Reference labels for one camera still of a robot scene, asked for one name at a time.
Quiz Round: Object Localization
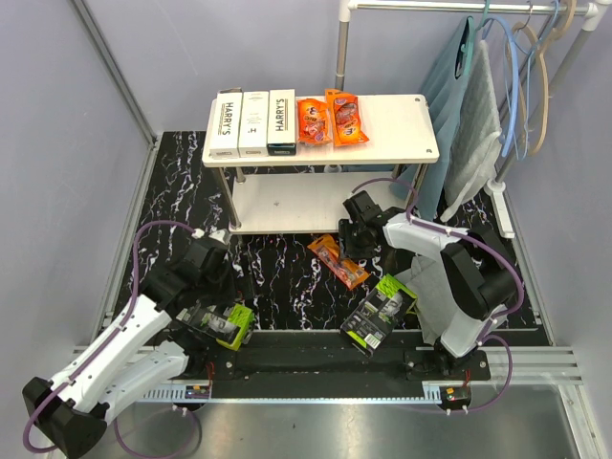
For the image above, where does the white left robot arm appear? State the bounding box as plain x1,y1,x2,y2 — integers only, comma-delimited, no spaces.
22,230,236,458

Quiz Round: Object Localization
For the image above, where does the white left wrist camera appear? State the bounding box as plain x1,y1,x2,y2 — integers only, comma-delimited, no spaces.
191,229,231,247

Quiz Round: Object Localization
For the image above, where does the white harry's box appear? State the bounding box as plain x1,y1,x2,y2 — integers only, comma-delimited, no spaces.
208,91,243,159
238,91,270,158
267,89,296,156

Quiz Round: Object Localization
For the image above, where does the teal hanging garment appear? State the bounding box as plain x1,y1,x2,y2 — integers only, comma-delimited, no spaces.
416,16,476,221

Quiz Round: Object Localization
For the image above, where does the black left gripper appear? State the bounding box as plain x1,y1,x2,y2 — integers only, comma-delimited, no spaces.
200,252,262,307

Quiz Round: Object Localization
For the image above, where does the grey hanging towel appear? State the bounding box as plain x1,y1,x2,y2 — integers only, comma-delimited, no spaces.
440,40,499,222

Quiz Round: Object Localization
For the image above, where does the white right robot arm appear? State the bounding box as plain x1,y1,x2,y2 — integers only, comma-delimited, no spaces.
339,191,525,380

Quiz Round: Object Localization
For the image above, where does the wooden clothes hanger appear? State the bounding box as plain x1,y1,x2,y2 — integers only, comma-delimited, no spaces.
512,1,578,160

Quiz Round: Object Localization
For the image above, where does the blue clothes hanger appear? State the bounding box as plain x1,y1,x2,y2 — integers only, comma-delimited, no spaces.
479,13,560,161

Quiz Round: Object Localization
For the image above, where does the orange Bic razor pack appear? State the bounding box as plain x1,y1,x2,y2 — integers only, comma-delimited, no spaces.
297,98,332,145

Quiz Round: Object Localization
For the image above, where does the black green Gillette box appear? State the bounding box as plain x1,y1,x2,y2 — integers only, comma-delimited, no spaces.
339,274,418,358
177,303,255,351

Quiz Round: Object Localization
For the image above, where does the metal clothes rack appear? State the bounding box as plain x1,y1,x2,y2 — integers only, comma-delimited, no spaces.
332,0,603,239

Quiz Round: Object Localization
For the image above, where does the white two-tier shelf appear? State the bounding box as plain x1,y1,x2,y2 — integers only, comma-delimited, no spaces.
202,95,439,234

